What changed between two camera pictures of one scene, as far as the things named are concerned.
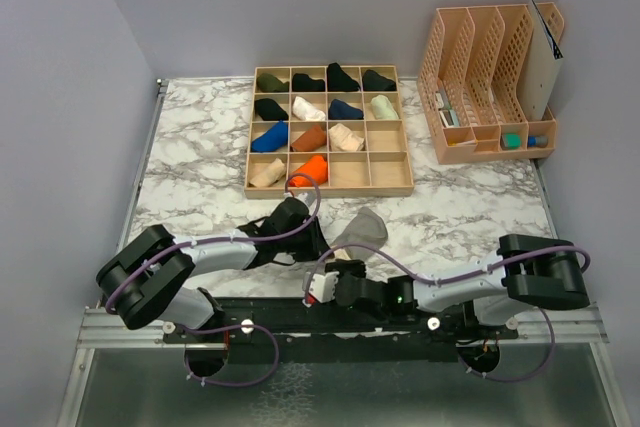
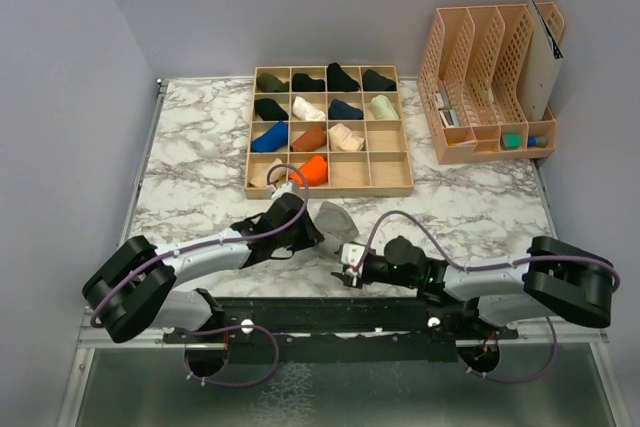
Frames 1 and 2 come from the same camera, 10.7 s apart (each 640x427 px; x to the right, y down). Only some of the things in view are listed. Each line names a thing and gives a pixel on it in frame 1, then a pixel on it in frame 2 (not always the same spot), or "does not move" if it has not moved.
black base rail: (340, 333) does not move
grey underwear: (364, 228) → (334, 223)
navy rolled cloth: (341, 110) does not move
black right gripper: (342, 267) → (354, 280)
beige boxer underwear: (342, 138) does not move
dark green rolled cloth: (373, 81) does not move
